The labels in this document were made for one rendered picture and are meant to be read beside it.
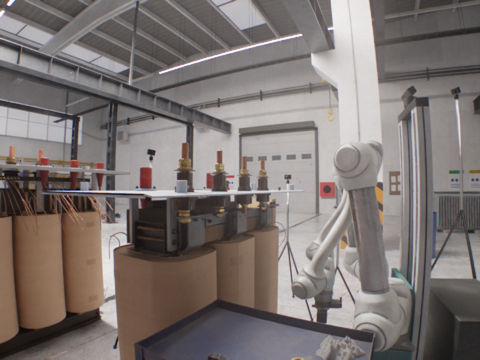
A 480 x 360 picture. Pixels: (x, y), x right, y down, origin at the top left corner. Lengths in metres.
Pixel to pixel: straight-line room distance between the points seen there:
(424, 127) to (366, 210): 0.53
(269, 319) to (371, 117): 5.74
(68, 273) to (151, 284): 1.73
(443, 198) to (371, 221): 8.56
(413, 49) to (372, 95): 9.83
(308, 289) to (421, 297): 0.54
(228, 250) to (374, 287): 0.80
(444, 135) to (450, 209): 6.23
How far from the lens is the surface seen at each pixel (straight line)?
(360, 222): 1.02
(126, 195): 0.91
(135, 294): 1.31
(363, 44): 7.10
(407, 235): 1.60
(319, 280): 1.17
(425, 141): 1.36
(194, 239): 1.25
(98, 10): 15.83
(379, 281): 1.05
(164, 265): 1.17
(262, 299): 2.04
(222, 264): 1.53
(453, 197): 9.59
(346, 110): 6.55
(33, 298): 2.70
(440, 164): 14.86
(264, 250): 1.94
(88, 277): 2.85
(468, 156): 15.19
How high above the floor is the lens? 1.38
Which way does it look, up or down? 2 degrees up
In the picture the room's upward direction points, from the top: straight up
